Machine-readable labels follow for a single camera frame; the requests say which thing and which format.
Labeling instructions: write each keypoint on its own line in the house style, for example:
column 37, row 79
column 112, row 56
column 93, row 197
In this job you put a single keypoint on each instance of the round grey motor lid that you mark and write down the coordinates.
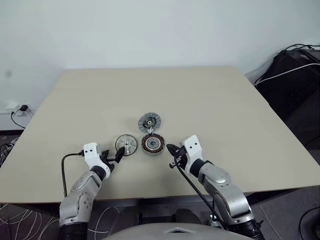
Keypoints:
column 150, row 122

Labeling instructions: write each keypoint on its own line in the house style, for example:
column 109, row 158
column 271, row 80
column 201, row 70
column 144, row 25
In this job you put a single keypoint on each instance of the white wall power strip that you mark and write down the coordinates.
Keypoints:
column 7, row 106

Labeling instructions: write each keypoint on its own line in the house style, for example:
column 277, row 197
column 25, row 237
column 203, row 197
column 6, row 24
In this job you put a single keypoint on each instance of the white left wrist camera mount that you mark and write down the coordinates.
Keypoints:
column 91, row 153

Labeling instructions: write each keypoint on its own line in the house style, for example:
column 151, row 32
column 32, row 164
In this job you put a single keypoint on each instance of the silver spoked rotor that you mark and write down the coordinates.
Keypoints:
column 128, row 145

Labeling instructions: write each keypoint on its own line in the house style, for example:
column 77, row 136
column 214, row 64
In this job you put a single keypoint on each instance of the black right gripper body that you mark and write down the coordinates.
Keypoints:
column 180, row 155

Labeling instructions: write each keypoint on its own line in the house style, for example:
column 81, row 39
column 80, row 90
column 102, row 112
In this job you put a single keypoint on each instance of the black bag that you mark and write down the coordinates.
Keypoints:
column 292, row 90

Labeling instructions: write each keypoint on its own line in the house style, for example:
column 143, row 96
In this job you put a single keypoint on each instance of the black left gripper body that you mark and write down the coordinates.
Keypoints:
column 104, row 154

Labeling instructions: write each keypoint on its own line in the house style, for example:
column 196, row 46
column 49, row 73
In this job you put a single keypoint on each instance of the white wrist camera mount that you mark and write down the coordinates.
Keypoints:
column 91, row 153
column 192, row 147

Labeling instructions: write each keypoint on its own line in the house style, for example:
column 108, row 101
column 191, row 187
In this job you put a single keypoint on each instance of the grey robot torso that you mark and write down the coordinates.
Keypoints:
column 162, row 232

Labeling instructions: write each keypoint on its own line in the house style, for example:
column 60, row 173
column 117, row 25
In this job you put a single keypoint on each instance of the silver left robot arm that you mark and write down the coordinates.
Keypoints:
column 80, row 195

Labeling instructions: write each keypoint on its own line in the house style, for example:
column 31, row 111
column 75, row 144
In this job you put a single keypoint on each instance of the black power adapter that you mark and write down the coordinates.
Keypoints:
column 23, row 108

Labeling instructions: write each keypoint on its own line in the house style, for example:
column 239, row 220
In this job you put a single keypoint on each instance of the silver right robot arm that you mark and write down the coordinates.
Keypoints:
column 220, row 180

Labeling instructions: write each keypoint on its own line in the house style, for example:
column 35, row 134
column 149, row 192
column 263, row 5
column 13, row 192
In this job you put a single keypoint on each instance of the dark rounded shape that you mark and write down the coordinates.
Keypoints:
column 187, row 216

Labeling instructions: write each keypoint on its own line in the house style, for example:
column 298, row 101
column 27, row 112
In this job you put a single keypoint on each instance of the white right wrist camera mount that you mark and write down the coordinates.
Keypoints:
column 192, row 147

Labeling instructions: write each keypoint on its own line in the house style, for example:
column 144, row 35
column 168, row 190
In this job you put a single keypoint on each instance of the motor housing with copper windings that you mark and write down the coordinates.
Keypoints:
column 153, row 144

